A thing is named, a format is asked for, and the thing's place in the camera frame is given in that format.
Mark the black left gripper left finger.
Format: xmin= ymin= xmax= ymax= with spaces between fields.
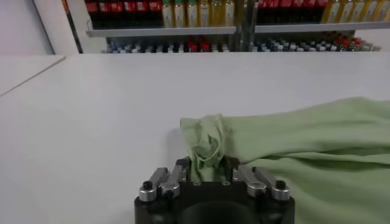
xmin=138 ymin=156 xmax=192 ymax=203

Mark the white metal display shelf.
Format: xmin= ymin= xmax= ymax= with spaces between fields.
xmin=85 ymin=0 xmax=244 ymax=54
xmin=240 ymin=0 xmax=390 ymax=52

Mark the light green polo shirt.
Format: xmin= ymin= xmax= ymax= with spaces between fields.
xmin=179 ymin=96 xmax=390 ymax=224

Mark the black diagonal frame pole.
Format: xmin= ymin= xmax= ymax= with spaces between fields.
xmin=60 ymin=0 xmax=83 ymax=55

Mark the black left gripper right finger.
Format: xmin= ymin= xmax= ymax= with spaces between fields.
xmin=224 ymin=156 xmax=291 ymax=202

